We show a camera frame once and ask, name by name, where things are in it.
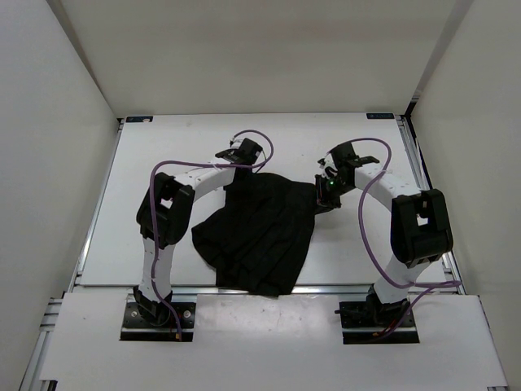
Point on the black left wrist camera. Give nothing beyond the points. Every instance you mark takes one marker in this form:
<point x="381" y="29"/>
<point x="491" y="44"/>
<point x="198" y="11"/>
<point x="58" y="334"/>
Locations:
<point x="241" y="152"/>

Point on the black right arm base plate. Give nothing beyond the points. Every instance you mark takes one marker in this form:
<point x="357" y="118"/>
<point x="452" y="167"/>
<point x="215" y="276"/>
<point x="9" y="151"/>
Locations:
<point x="366" y="323"/>

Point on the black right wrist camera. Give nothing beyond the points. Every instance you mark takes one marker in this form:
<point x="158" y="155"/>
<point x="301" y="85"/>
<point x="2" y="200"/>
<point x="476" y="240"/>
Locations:
<point x="343" y="156"/>

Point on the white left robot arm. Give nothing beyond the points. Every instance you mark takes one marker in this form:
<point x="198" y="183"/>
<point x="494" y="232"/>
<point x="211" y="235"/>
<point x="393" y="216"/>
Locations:
<point x="163" y="218"/>

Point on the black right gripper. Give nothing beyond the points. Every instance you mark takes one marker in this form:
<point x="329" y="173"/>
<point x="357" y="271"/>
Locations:
<point x="322" y="200"/>

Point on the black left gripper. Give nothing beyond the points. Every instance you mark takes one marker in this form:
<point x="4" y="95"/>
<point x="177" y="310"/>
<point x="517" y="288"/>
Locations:
<point x="250" y="174"/>

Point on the aluminium table frame rail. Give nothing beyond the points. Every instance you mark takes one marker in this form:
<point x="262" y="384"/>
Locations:
<point x="337" y="260"/>

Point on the blue left corner label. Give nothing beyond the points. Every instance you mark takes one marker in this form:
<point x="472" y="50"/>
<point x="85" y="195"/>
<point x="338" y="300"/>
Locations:
<point x="139" y="119"/>

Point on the white front cover board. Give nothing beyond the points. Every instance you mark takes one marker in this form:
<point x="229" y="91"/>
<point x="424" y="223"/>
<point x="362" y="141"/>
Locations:
<point x="253" y="343"/>

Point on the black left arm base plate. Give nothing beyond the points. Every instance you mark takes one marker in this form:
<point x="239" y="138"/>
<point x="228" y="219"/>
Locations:
<point x="139" y="325"/>

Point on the black pleated skirt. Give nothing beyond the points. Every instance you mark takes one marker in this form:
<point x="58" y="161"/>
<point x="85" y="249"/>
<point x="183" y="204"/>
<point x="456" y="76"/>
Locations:
<point x="258" y="242"/>

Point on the blue right corner label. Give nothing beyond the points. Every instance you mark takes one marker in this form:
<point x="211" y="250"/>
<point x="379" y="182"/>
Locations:
<point x="379" y="116"/>

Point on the blue corner label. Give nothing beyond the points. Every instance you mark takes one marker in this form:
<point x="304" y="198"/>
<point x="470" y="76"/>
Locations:
<point x="379" y="116"/>
<point x="139" y="119"/>

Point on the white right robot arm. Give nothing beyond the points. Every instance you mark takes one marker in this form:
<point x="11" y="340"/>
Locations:
<point x="420" y="231"/>

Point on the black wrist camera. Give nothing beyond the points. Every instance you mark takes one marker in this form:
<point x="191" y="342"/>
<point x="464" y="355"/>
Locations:
<point x="343" y="156"/>
<point x="241" y="152"/>

